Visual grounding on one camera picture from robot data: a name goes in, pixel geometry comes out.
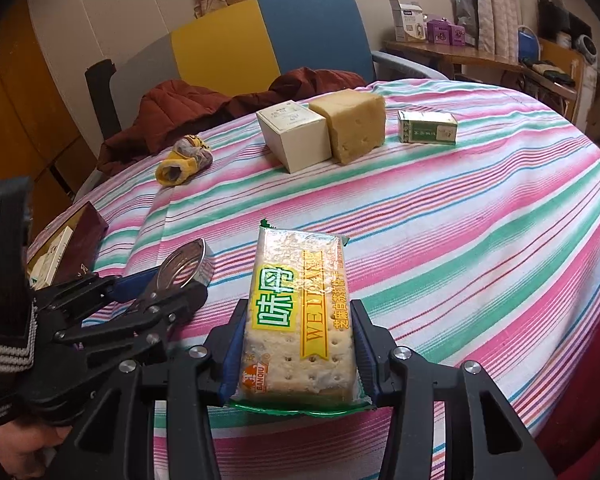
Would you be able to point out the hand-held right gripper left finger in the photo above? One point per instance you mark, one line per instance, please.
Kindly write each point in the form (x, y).
(225, 390)

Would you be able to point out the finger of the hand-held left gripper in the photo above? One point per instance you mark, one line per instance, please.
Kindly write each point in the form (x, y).
(170, 310)
(130, 285)

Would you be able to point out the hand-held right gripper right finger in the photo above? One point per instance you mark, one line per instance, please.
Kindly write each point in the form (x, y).
(372, 385)

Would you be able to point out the round headed metal tool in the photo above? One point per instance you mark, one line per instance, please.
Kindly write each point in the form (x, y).
(185, 262)

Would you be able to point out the gold tin box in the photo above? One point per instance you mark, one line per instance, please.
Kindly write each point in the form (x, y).
(80, 245)

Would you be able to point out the green cracker packet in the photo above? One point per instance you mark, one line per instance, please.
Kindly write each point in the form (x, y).
(295, 320)

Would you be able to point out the striped cloth covered desktop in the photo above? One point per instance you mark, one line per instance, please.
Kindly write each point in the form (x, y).
(455, 235)

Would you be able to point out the person's left hand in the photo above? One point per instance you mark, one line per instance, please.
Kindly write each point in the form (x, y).
(15, 450)

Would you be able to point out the white printed small box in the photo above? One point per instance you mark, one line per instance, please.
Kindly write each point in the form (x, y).
(52, 255)

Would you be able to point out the yellow grey sock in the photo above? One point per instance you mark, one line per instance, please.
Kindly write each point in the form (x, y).
(180, 165)

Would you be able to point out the maroon padded jacket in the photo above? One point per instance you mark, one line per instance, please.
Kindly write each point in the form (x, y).
(180, 105)

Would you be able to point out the white square box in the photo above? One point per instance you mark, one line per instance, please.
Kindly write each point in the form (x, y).
(300, 145)

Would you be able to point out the red cloth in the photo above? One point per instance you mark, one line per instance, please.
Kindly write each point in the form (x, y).
(590, 420)

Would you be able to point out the grey yellow blue chair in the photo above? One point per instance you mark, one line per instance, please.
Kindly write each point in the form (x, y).
(220, 45)

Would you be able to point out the green small box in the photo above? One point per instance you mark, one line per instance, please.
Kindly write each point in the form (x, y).
(425, 130)

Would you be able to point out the wooden desk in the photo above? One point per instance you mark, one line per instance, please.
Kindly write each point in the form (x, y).
(460, 55)

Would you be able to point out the purple box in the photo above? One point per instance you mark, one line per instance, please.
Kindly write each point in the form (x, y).
(439, 32)
(457, 35)

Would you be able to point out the white carton box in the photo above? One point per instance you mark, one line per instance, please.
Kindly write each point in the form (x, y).
(410, 22)

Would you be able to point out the blue bag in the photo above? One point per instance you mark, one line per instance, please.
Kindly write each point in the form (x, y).
(529, 44)

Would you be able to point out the grey quilted curtain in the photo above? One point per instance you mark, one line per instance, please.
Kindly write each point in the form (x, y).
(490, 5)

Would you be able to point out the small desk fan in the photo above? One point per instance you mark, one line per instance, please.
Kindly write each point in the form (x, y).
(588, 49)

